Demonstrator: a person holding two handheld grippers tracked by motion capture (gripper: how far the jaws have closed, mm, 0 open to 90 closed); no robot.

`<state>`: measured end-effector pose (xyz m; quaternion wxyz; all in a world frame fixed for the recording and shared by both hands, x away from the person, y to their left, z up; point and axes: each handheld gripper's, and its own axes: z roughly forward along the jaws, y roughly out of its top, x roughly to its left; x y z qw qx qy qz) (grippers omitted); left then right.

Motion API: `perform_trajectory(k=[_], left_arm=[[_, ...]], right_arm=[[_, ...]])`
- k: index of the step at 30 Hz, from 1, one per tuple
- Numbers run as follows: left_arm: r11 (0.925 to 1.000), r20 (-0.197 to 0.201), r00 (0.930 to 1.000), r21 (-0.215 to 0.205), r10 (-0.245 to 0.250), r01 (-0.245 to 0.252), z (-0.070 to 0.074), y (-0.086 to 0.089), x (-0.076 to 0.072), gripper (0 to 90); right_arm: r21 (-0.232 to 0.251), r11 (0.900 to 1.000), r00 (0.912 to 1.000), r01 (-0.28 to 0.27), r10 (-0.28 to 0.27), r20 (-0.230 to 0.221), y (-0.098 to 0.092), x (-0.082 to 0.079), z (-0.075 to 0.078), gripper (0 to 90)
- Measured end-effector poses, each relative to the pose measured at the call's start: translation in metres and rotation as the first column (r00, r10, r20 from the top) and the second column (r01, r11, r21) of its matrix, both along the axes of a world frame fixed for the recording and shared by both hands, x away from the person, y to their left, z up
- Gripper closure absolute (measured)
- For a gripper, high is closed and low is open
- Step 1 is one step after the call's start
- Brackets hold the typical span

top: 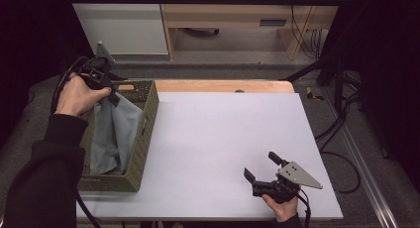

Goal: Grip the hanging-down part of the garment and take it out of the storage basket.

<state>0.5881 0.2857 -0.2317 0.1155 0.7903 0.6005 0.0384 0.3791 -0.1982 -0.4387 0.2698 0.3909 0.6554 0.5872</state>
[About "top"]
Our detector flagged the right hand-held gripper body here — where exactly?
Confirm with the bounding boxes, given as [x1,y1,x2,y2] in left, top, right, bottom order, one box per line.
[252,161,324,204]

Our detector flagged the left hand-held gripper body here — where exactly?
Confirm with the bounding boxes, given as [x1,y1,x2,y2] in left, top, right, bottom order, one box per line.
[77,41,129,91]

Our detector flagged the grey cloth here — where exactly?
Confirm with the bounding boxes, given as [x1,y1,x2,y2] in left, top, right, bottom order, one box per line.
[89,92,145,176]

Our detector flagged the green woven basket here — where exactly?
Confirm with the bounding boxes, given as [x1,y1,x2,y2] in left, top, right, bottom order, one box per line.
[77,79,160,193]

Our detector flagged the person's right hand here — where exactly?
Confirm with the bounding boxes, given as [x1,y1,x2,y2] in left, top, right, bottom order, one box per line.
[261,189,300,224]

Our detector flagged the person's left hand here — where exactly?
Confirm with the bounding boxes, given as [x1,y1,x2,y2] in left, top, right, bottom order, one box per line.
[53,72,113,118]

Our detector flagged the white table mat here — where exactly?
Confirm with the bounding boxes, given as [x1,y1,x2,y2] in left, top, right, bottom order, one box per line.
[75,91,345,222]

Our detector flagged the white cabinet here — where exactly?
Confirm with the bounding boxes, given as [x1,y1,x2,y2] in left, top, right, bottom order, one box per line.
[65,0,170,57]

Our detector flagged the yellow black tool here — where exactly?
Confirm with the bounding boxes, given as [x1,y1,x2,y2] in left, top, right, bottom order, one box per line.
[305,86,325,102]

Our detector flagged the black metal stand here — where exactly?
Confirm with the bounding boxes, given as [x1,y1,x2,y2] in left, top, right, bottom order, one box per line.
[280,55,365,117]

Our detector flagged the black horizontal bar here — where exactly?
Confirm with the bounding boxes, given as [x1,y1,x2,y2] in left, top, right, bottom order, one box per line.
[64,0,345,7]

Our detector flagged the wooden desk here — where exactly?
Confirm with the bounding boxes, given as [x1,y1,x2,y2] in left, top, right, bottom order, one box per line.
[157,0,347,61]

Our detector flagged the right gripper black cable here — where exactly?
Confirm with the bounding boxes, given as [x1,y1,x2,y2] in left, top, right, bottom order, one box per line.
[295,188,313,228]

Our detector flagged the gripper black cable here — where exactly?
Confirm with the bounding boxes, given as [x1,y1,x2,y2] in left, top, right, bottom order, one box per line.
[50,56,103,228]
[295,188,313,228]

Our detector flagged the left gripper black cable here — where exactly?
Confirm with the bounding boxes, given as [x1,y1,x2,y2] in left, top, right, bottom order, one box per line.
[50,56,103,228]

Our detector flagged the black floor cables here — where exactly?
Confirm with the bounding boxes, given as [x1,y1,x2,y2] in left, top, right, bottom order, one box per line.
[313,88,365,194]

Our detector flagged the metal floor rail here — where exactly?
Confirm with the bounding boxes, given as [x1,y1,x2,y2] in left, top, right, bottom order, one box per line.
[322,87,401,228]

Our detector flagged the hanging black cables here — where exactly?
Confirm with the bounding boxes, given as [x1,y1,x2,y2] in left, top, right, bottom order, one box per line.
[286,0,328,60]

